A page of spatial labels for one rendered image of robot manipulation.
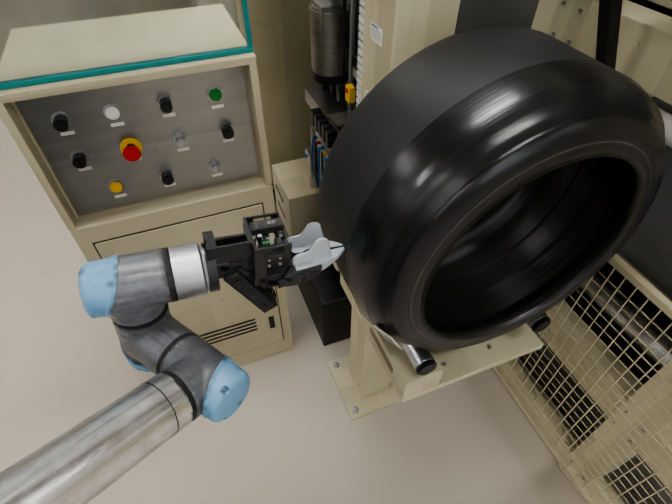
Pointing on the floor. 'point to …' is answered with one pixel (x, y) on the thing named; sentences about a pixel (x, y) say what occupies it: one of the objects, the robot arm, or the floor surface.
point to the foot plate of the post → (356, 406)
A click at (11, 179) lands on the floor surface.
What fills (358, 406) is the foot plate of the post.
